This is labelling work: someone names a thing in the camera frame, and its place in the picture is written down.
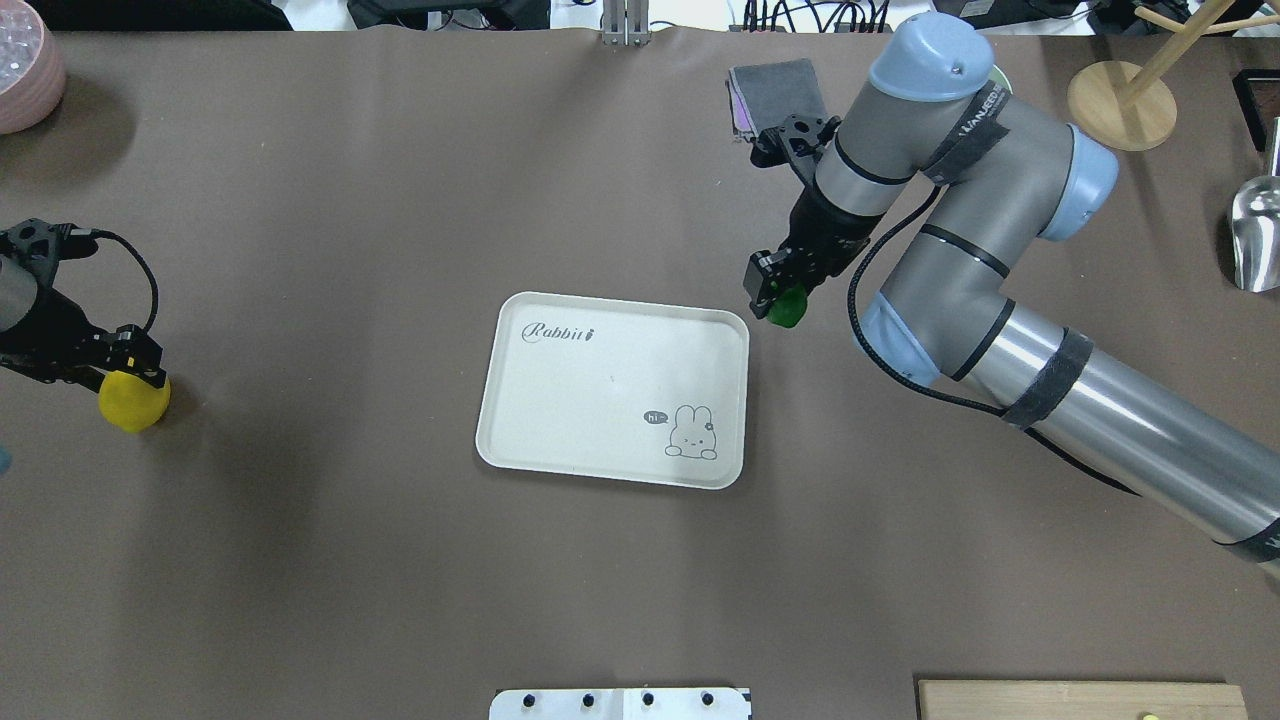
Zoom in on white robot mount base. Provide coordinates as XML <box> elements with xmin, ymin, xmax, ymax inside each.
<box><xmin>488</xmin><ymin>685</ymin><xmax>753</xmax><ymax>719</ymax></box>

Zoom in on purple folded cloth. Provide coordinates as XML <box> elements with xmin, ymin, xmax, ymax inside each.
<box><xmin>726</xmin><ymin>79</ymin><xmax>755</xmax><ymax>142</ymax></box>

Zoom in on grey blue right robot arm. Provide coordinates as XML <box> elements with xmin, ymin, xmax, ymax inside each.
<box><xmin>744</xmin><ymin>12</ymin><xmax>1279</xmax><ymax>577</ymax></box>

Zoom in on metal scoop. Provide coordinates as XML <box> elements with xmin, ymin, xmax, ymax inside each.
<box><xmin>1230</xmin><ymin>117</ymin><xmax>1279</xmax><ymax>293</ymax></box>

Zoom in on grey folded cloth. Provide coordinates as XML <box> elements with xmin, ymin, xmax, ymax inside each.
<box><xmin>727</xmin><ymin>58</ymin><xmax>826</xmax><ymax>137</ymax></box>

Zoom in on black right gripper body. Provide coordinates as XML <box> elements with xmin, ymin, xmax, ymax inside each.
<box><xmin>765</xmin><ymin>187</ymin><xmax>884</xmax><ymax>291</ymax></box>

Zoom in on metal bracket at edge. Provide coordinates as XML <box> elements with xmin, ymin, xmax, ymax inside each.
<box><xmin>600</xmin><ymin>0</ymin><xmax>652</xmax><ymax>47</ymax></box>

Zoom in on pink ribbed bowl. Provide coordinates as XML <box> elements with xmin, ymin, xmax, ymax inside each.
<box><xmin>1</xmin><ymin>1</ymin><xmax>67</xmax><ymax>135</ymax></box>

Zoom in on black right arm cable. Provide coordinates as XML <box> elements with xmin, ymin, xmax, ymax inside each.
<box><xmin>846</xmin><ymin>184</ymin><xmax>1140</xmax><ymax>496</ymax></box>

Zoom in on cream rabbit print tray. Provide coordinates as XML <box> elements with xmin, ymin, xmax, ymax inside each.
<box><xmin>475</xmin><ymin>291</ymin><xmax>750</xmax><ymax>489</ymax></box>

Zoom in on wooden stand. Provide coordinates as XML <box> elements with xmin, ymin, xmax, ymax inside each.
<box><xmin>1068</xmin><ymin>1</ymin><xmax>1248</xmax><ymax>152</ymax></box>

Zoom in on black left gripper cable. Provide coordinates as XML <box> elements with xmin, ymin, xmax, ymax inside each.
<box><xmin>60</xmin><ymin>228</ymin><xmax>161</xmax><ymax>336</ymax></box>

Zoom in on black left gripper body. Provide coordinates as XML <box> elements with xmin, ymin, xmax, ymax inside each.
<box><xmin>1</xmin><ymin>284</ymin><xmax>113</xmax><ymax>383</ymax></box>

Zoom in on green lime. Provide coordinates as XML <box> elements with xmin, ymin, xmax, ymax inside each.
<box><xmin>765</xmin><ymin>284</ymin><xmax>808</xmax><ymax>329</ymax></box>

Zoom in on wooden cutting board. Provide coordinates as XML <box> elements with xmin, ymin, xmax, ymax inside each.
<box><xmin>918</xmin><ymin>679</ymin><xmax>1249</xmax><ymax>719</ymax></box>

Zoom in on yellow lemon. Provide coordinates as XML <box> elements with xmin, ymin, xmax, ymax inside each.
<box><xmin>99</xmin><ymin>372</ymin><xmax>172</xmax><ymax>433</ymax></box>

